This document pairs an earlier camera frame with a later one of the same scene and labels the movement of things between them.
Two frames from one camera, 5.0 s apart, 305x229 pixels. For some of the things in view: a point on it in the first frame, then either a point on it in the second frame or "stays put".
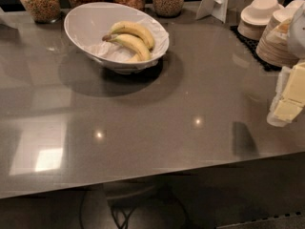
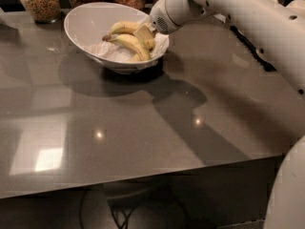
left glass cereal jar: x=42 y=1 stays put
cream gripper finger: x=287 y=111 to x=146 y=22
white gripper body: x=297 y=35 to x=159 y=17
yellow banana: x=142 y=49 stays put
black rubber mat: x=252 y=45 stays put
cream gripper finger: x=294 y=89 to x=144 y=33
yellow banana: x=128 y=27 stays put
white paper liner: x=115 y=52 stays put
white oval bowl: x=90 y=23 stays put
